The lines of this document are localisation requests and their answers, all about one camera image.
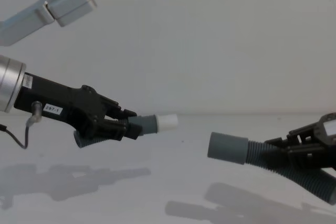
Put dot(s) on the white curtain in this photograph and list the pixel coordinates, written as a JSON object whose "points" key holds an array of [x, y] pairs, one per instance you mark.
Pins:
{"points": [[183, 37]]}

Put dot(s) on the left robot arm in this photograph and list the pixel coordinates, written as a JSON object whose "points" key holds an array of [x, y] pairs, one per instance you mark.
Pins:
{"points": [[10, 82]]}

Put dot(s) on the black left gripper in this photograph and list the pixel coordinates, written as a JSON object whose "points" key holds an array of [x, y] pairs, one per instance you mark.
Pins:
{"points": [[57, 100]]}

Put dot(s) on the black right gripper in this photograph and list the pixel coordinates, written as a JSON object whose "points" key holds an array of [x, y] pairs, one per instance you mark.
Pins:
{"points": [[321, 129]]}

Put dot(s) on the white table cloth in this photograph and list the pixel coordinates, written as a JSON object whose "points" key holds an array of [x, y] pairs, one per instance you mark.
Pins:
{"points": [[168, 176]]}

